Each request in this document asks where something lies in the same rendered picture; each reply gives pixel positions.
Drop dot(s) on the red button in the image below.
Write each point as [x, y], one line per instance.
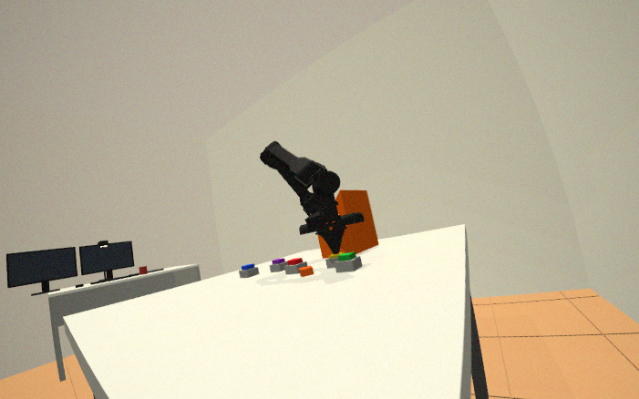
[294, 265]

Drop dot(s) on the purple button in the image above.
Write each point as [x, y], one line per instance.
[278, 265]

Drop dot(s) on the yellow button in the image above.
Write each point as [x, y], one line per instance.
[330, 262]

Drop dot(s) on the blue button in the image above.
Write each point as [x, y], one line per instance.
[248, 271]

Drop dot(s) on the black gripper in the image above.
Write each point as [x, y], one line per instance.
[333, 237]

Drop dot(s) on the green button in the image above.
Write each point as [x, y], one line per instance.
[348, 262]

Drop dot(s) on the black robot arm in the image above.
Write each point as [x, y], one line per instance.
[302, 173]

